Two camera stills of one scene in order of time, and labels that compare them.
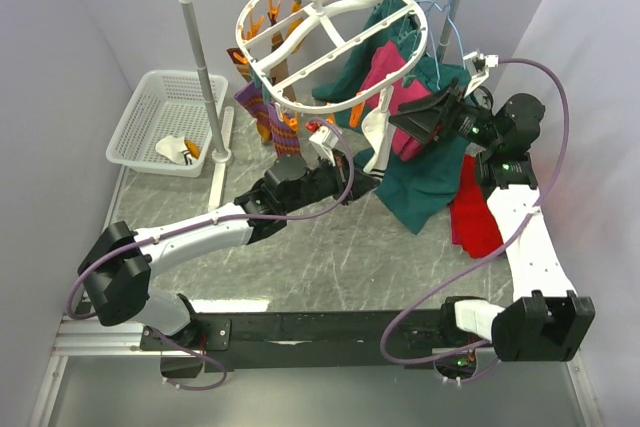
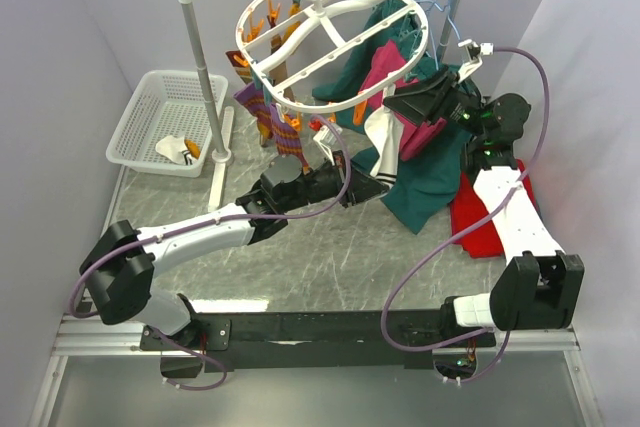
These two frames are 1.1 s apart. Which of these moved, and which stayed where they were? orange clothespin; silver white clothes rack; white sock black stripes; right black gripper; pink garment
Moved: right black gripper
Stayed: silver white clothes rack; pink garment; white sock black stripes; orange clothespin
